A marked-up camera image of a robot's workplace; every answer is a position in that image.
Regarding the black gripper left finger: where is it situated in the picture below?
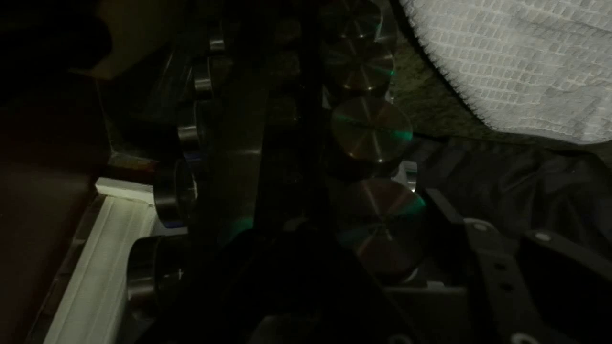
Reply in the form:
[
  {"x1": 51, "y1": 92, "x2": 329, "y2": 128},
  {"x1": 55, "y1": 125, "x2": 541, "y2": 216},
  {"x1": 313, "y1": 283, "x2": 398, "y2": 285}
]
[{"x1": 132, "y1": 218, "x2": 409, "y2": 344}]

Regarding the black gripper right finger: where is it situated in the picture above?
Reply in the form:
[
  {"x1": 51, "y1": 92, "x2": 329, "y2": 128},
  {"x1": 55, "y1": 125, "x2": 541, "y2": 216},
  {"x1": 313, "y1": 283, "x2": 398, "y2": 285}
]
[{"x1": 424, "y1": 189, "x2": 612, "y2": 344}]

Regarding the round metal lid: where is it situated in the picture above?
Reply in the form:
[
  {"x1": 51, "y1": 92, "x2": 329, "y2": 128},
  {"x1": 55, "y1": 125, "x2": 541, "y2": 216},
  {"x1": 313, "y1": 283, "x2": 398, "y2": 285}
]
[{"x1": 329, "y1": 178, "x2": 428, "y2": 283}]

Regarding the metal spice jar stand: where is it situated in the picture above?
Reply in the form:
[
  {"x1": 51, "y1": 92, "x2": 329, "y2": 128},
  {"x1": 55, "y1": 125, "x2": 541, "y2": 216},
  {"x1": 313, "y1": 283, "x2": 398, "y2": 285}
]
[{"x1": 183, "y1": 0, "x2": 336, "y2": 256}]

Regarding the black fabric curtain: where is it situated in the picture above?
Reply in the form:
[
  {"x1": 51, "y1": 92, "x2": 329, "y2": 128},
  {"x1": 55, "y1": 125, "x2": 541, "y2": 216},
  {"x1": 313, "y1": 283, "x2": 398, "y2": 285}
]
[{"x1": 407, "y1": 136, "x2": 612, "y2": 270}]

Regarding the white plastic container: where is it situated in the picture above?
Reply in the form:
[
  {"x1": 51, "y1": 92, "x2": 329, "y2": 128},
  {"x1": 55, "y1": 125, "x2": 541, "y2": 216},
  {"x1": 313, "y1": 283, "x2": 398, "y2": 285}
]
[{"x1": 42, "y1": 176, "x2": 160, "y2": 344}]

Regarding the grey waffle weave towel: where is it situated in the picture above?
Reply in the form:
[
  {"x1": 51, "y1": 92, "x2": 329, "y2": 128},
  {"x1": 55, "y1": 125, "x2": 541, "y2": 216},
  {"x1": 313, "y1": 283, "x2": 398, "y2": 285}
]
[{"x1": 396, "y1": 0, "x2": 612, "y2": 147}]

